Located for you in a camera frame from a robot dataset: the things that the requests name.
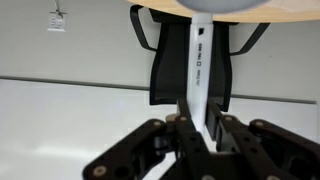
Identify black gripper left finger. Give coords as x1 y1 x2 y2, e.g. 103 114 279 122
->
82 97 214 180

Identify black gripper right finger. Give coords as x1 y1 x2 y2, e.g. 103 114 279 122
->
205 98 320 180

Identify black and white marker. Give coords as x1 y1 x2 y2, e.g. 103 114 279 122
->
185 12 215 153

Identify white ceramic mug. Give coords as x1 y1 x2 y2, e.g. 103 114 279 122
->
175 0 269 15

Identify black mesh office chair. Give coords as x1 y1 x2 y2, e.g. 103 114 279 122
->
129 4 271 113

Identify white wall power outlet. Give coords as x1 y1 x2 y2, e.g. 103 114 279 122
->
47 11 68 33

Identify white power cable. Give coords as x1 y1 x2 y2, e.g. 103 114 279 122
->
53 0 65 18

